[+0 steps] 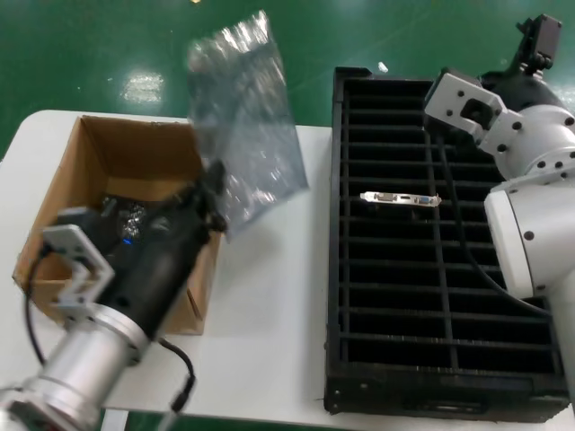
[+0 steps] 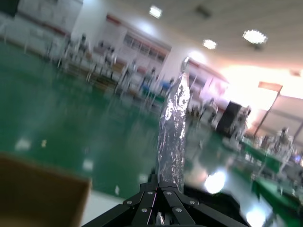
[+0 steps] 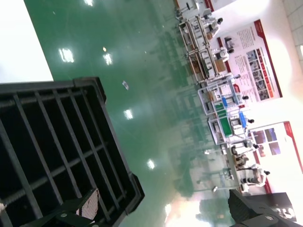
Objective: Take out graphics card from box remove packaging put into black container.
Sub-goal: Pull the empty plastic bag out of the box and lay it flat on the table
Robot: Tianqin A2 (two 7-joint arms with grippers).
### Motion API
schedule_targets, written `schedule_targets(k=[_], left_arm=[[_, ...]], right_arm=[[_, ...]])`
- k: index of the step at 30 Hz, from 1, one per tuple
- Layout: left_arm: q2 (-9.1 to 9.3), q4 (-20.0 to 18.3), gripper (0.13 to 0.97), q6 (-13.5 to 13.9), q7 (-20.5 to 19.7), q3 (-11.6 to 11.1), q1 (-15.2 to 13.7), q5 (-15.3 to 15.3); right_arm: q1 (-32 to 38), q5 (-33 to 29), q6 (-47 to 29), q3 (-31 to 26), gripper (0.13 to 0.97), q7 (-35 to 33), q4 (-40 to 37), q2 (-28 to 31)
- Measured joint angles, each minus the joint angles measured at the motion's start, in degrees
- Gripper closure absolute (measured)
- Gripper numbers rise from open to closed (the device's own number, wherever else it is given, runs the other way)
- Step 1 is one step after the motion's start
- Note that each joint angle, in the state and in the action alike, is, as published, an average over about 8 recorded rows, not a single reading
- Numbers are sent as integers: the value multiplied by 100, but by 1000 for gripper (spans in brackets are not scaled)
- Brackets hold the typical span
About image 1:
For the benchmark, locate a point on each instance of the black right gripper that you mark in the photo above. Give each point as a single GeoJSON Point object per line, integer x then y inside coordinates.
{"type": "Point", "coordinates": [525, 87]}

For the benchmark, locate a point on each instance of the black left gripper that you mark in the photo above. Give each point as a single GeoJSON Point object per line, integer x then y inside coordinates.
{"type": "Point", "coordinates": [166, 260]}

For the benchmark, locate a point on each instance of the translucent grey antistatic bag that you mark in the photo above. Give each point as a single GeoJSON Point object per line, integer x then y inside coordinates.
{"type": "Point", "coordinates": [251, 125]}

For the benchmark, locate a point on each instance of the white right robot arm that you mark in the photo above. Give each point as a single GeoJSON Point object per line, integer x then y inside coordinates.
{"type": "Point", "coordinates": [534, 224]}

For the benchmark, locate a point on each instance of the bagged graphics card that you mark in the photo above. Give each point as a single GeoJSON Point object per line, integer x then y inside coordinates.
{"type": "Point", "coordinates": [128, 215]}

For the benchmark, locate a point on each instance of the brown cardboard box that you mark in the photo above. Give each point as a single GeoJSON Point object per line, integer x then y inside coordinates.
{"type": "Point", "coordinates": [135, 152]}

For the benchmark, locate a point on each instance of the small white floor scrap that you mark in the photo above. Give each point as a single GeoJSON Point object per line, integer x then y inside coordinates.
{"type": "Point", "coordinates": [383, 66]}

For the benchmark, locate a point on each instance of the black divided plastic crate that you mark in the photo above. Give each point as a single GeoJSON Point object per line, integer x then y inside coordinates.
{"type": "Point", "coordinates": [395, 278]}

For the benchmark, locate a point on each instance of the white table leg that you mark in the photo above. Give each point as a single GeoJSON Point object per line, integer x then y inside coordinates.
{"type": "Point", "coordinates": [117, 419]}

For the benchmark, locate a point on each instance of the right wrist silver camera bracket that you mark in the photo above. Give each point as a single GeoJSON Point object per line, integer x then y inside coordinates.
{"type": "Point", "coordinates": [462, 101]}

